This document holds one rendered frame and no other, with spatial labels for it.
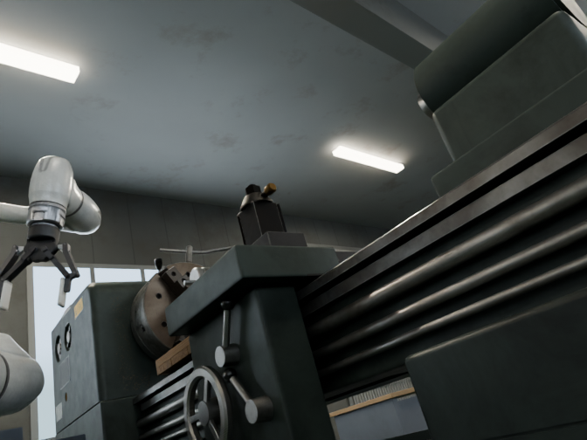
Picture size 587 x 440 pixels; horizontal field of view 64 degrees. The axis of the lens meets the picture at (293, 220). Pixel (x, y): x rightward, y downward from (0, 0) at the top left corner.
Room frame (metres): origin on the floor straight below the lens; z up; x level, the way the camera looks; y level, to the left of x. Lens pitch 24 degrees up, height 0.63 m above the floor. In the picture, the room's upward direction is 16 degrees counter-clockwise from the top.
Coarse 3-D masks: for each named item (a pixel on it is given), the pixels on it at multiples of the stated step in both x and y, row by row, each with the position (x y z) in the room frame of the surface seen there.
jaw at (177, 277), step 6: (162, 270) 1.39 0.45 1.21; (168, 270) 1.36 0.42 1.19; (174, 270) 1.37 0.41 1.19; (162, 276) 1.38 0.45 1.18; (168, 276) 1.36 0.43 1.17; (174, 276) 1.37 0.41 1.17; (180, 276) 1.39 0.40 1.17; (186, 276) 1.38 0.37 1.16; (168, 282) 1.38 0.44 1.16; (174, 282) 1.37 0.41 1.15; (180, 282) 1.36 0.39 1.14; (174, 288) 1.39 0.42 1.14; (180, 288) 1.38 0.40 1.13; (186, 288) 1.36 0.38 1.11; (180, 294) 1.40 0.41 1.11
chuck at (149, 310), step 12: (180, 264) 1.43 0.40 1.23; (192, 264) 1.46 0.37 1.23; (156, 276) 1.37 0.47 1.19; (144, 288) 1.36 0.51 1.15; (156, 288) 1.37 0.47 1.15; (168, 288) 1.40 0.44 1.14; (144, 300) 1.34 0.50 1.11; (156, 300) 1.37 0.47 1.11; (168, 300) 1.39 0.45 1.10; (144, 312) 1.34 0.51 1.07; (156, 312) 1.36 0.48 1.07; (144, 324) 1.36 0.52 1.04; (156, 324) 1.36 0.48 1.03; (144, 336) 1.39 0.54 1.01; (156, 336) 1.36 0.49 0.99; (168, 336) 1.38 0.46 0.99; (156, 348) 1.40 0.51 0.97; (168, 348) 1.38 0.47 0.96
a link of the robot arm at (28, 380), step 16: (0, 336) 1.19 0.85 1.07; (0, 352) 1.15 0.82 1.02; (16, 352) 1.20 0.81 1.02; (16, 368) 1.16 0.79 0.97; (32, 368) 1.23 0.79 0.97; (16, 384) 1.17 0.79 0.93; (32, 384) 1.23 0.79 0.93; (0, 400) 1.14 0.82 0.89; (16, 400) 1.19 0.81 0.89; (32, 400) 1.28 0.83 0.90
